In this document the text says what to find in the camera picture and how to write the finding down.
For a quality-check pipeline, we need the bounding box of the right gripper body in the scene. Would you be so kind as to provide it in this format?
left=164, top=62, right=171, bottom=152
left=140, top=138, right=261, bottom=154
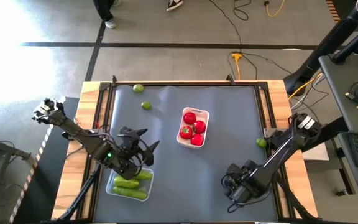
left=222, top=160, right=262, bottom=205

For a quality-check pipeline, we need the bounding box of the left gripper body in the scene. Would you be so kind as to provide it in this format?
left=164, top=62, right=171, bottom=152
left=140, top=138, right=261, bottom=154
left=113, top=136, right=150, bottom=180

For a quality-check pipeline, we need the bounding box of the green cucumber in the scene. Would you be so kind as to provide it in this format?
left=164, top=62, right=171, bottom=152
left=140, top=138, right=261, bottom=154
left=112, top=185, right=149, bottom=201
left=133, top=170, right=154, bottom=181
left=113, top=175, right=140, bottom=189

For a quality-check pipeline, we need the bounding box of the red tomato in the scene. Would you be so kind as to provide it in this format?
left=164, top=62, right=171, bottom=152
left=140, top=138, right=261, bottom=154
left=193, top=120, right=207, bottom=134
left=179, top=125, right=194, bottom=140
left=190, top=133, right=204, bottom=147
left=183, top=112, right=197, bottom=126

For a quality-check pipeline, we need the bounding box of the clear plastic bin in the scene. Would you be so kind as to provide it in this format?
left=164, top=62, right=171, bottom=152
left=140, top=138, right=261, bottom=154
left=105, top=167, right=155, bottom=202

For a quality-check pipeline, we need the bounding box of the grey table mat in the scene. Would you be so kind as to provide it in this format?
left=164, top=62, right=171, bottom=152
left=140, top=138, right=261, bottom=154
left=93, top=84, right=280, bottom=223

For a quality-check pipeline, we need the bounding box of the white plastic basket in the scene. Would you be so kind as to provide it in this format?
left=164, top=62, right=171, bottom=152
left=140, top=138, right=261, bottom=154
left=175, top=106, right=211, bottom=150

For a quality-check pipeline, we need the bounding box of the white flat box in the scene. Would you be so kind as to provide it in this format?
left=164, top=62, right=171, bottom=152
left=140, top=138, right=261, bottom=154
left=301, top=142, right=330, bottom=162

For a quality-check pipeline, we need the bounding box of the black striped floor ramp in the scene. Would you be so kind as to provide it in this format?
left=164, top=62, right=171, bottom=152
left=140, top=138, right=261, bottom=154
left=9, top=96, right=88, bottom=224

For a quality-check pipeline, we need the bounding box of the black desk leg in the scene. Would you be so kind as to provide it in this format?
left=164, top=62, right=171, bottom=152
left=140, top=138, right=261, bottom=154
left=330, top=136, right=357, bottom=197

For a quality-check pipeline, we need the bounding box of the person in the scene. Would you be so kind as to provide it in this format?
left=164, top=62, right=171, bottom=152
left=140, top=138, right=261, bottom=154
left=165, top=0, right=185, bottom=12
left=91, top=0, right=122, bottom=30

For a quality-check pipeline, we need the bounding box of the black tall equipment pole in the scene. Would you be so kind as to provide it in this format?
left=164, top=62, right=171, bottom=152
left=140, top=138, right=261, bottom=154
left=283, top=0, right=358, bottom=96

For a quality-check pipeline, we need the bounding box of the dark blue pole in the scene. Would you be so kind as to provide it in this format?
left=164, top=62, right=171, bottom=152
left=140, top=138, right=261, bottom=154
left=333, top=17, right=358, bottom=65

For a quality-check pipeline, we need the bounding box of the black aluminium table frame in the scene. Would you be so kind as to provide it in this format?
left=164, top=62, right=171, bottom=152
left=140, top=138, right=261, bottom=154
left=84, top=74, right=293, bottom=224

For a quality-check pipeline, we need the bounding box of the long yellow cable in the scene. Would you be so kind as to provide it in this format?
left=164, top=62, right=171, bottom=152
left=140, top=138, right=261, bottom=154
left=287, top=70, right=324, bottom=101

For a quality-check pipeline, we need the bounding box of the yellow extension cord plug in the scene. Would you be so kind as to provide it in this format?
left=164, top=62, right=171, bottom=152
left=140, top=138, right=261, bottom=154
left=231, top=52, right=244, bottom=80

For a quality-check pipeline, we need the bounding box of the looped black floor cable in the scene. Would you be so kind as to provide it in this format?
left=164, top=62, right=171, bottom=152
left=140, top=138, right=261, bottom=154
left=232, top=0, right=253, bottom=21

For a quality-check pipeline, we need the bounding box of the yellow floor cable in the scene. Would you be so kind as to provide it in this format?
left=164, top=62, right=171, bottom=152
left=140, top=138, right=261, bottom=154
left=264, top=0, right=287, bottom=18

